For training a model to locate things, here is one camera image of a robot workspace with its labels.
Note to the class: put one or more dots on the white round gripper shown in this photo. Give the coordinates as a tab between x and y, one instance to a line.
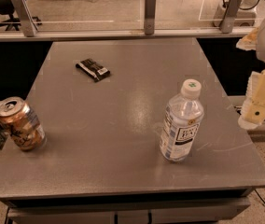
253	108

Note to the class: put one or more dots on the clear plastic water bottle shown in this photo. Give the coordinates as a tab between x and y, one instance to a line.
183	115

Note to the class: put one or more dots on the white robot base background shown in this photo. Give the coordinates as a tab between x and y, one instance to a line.
246	15

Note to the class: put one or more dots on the orange soda can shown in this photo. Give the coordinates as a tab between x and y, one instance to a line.
22	123

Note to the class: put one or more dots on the black snack packet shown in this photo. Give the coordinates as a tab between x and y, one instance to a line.
93	69

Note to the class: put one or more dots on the right metal rail bracket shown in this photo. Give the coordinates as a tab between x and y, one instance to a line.
229	17

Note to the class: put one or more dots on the metal rail bracket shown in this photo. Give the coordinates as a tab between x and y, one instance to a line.
229	17
27	23
149	19

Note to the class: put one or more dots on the middle metal rail bracket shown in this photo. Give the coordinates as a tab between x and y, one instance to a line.
149	19

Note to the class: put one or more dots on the left metal rail bracket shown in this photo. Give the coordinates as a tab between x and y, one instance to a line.
27	23

